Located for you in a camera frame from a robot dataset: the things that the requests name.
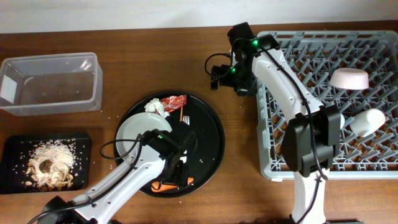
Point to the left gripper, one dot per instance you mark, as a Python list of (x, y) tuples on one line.
[(180, 177)]

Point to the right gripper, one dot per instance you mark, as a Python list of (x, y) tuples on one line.
[(249, 87)]

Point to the orange carrot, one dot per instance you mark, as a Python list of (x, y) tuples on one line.
[(158, 186)]

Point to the white round plate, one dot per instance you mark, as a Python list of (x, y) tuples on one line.
[(138, 124)]

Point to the white tissue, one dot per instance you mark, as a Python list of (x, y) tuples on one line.
[(155, 106)]

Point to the rice and food scraps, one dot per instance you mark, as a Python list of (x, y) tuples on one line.
[(59, 175)]

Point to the brown food lump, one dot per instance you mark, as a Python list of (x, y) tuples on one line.
[(45, 166)]

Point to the pink bowl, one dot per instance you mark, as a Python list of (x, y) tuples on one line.
[(350, 79)]

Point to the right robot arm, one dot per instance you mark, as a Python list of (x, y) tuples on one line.
[(312, 136)]

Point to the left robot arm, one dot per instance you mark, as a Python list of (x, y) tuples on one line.
[(159, 157)]

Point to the grey dishwasher rack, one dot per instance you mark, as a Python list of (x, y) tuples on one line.
[(314, 56)]

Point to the wooden chopstick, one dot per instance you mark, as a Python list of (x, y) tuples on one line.
[(181, 113)]

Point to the round black serving tray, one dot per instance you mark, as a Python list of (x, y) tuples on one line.
[(205, 161)]

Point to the white plastic fork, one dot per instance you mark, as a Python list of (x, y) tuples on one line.
[(185, 119)]

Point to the red crumpled wrapper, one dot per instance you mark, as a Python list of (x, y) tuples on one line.
[(173, 103)]

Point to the light blue cup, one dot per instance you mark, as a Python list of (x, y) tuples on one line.
[(342, 121)]

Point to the clear plastic bin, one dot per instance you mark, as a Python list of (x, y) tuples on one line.
[(51, 84)]

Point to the white cup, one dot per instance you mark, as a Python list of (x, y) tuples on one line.
[(367, 122)]

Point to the black rectangular tray bin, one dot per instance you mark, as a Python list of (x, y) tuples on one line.
[(19, 149)]

